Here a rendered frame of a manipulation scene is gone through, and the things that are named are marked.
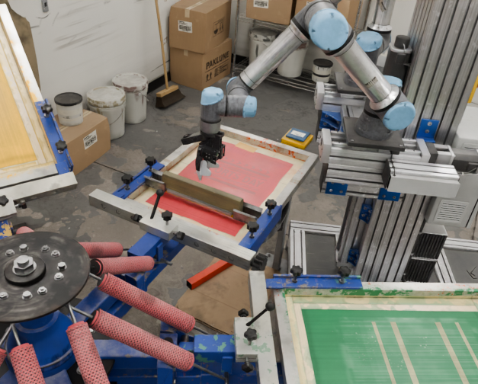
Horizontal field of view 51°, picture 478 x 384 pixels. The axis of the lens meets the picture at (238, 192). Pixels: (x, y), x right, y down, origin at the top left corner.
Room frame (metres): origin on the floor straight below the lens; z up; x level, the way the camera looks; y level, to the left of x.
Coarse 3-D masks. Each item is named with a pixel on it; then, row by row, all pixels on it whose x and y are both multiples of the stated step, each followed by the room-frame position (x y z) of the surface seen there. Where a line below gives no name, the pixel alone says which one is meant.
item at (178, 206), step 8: (232, 144) 2.12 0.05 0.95; (232, 152) 2.04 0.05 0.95; (240, 152) 2.05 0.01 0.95; (248, 152) 2.05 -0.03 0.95; (240, 160) 1.98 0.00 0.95; (184, 168) 1.86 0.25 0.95; (192, 168) 1.87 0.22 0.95; (184, 176) 1.80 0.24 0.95; (192, 176) 1.81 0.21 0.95; (208, 184) 1.76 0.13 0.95; (216, 184) 1.76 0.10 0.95; (152, 200) 1.61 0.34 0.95; (160, 200) 1.61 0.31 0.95; (168, 200) 1.62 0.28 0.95; (176, 200) 1.62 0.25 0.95; (184, 200) 1.63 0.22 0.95; (160, 208) 1.56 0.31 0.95; (168, 208) 1.57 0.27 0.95; (176, 208) 1.57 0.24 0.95; (184, 208) 1.58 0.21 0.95; (192, 208) 1.58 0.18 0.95; (184, 216) 1.52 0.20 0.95
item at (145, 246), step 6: (150, 234) 1.30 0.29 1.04; (144, 240) 1.27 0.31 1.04; (150, 240) 1.27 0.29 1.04; (156, 240) 1.28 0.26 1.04; (162, 240) 1.30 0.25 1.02; (138, 246) 1.24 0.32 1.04; (144, 246) 1.24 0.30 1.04; (150, 246) 1.24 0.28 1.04; (156, 246) 1.26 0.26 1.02; (132, 252) 1.21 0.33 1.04; (138, 252) 1.21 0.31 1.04; (144, 252) 1.21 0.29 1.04; (150, 252) 1.23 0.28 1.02
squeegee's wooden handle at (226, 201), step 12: (168, 180) 1.65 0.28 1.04; (180, 180) 1.63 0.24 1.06; (192, 180) 1.63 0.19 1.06; (180, 192) 1.62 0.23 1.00; (192, 192) 1.60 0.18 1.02; (204, 192) 1.58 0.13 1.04; (216, 192) 1.56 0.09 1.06; (216, 204) 1.56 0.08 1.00; (228, 204) 1.54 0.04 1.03; (240, 204) 1.52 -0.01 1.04
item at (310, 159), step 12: (228, 132) 2.19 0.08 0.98; (240, 132) 2.19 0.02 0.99; (192, 144) 2.03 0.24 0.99; (252, 144) 2.13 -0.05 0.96; (264, 144) 2.11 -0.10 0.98; (276, 144) 2.10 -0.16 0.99; (168, 156) 1.90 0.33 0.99; (180, 156) 1.93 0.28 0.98; (300, 156) 2.03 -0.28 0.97; (312, 156) 2.01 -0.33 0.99; (168, 168) 1.84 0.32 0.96; (300, 168) 1.90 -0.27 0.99; (312, 168) 1.95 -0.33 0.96; (300, 180) 1.81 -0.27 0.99; (288, 192) 1.71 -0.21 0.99; (144, 204) 1.53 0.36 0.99; (228, 240) 1.37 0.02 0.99
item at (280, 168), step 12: (252, 156) 2.02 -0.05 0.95; (264, 156) 2.03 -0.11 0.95; (264, 168) 1.93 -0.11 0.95; (276, 168) 1.93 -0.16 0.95; (288, 168) 1.94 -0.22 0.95; (276, 180) 1.84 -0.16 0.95; (228, 192) 1.71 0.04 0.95; (240, 192) 1.72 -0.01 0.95; (264, 192) 1.74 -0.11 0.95; (252, 204) 1.64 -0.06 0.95; (192, 216) 1.53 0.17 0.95; (204, 216) 1.54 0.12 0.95; (216, 216) 1.54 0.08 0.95; (228, 216) 1.55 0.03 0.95; (216, 228) 1.47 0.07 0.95; (228, 228) 1.48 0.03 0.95; (240, 228) 1.49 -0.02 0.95
